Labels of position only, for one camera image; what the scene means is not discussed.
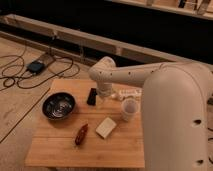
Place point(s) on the dark ceramic bowl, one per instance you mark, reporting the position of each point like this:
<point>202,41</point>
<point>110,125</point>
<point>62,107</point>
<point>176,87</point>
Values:
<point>58,106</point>

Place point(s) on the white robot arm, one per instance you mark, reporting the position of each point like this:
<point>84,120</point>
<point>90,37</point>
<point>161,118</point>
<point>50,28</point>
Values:
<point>173,109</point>

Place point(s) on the red-brown chili pepper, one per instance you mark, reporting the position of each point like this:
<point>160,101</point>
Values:
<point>81,134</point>

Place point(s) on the wooden board table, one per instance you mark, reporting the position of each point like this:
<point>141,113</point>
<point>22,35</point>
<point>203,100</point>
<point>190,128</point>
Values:
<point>53,143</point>

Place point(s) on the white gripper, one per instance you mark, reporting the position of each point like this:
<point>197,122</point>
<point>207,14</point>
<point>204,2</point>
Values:
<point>104,89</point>

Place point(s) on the wooden shelf frame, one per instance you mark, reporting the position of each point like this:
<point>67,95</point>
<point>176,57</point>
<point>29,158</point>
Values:
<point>100,43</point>

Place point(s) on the translucent plastic cup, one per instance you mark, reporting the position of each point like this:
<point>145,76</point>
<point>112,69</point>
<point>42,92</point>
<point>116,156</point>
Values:
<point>129,107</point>

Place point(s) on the small white toy object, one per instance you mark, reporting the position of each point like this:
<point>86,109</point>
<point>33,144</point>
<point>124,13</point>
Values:
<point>125,93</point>

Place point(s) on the white sponge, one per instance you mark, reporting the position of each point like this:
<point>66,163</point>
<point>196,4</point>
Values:
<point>105,127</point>

